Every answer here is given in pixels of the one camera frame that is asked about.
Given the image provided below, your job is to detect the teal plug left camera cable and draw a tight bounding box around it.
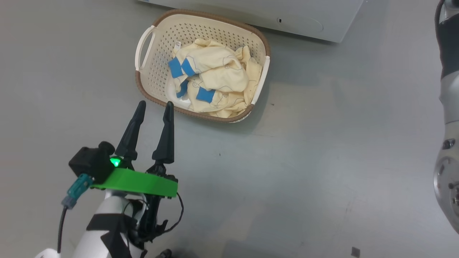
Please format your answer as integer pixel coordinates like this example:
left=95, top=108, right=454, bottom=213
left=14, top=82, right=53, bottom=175
left=57, top=173, right=94, bottom=254

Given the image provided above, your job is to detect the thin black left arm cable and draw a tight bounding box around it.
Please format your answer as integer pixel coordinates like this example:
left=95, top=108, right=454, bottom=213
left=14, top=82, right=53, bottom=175
left=124, top=193, right=184, bottom=244

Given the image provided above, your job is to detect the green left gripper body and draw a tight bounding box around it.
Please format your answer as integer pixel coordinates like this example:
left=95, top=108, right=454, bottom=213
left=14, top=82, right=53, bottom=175
left=91, top=164, right=179, bottom=198

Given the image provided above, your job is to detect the cream garment with blue patches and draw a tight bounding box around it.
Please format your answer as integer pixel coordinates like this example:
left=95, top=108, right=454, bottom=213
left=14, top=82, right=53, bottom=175
left=166, top=38, right=263, bottom=119

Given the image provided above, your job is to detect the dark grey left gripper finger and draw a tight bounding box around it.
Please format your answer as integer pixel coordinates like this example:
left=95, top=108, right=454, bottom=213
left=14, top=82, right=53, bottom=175
left=115, top=100, right=147, bottom=169
left=152, top=101, right=175, bottom=166

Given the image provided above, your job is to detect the white front-load washing machine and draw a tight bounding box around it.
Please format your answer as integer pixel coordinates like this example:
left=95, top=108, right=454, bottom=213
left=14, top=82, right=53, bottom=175
left=138, top=0, right=364, bottom=43

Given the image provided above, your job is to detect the cream perforated laundry basket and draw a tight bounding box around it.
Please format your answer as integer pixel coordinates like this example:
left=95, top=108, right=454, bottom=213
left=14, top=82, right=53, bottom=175
left=135, top=9, right=271, bottom=123

